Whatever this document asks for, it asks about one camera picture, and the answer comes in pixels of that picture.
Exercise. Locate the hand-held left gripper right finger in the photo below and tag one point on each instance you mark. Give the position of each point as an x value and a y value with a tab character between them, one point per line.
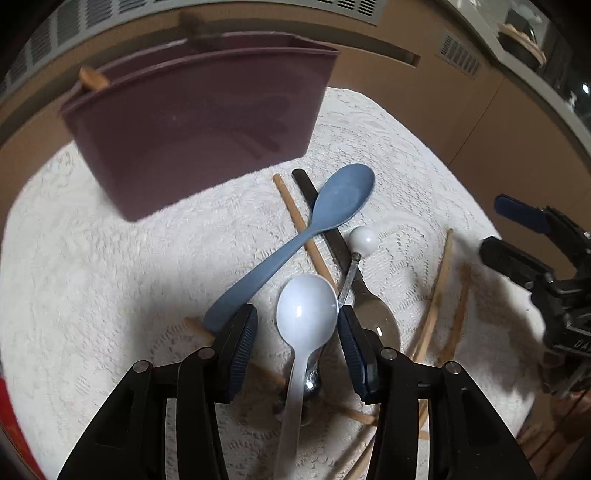
353	355

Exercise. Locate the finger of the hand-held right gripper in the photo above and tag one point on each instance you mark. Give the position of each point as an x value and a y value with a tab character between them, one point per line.
517	213
508	261

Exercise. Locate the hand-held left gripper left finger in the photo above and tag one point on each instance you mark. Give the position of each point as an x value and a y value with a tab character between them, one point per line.
242	350

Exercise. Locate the wooden chopstick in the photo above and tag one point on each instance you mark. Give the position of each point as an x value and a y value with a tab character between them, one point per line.
360	461
198	328
360	415
92	78
288	201
461	300

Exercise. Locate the white plastic spoon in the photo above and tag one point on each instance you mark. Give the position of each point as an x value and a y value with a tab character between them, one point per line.
307	309

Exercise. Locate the metal utensil with white knob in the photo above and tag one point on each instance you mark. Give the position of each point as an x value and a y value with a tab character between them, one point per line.
364	241

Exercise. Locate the blue plastic spoon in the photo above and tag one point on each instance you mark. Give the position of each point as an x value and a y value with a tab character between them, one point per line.
341	194

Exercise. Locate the purple plastic utensil holder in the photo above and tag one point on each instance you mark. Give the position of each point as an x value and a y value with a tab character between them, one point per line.
184	129

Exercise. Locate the white lace tablecloth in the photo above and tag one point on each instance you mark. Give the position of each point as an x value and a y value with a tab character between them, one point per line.
115	300

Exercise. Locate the black bucket with beige rim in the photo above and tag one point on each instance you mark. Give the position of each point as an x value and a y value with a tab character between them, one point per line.
519	46

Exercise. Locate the short grey vent grille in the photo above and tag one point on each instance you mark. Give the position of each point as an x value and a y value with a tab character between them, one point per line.
457	53

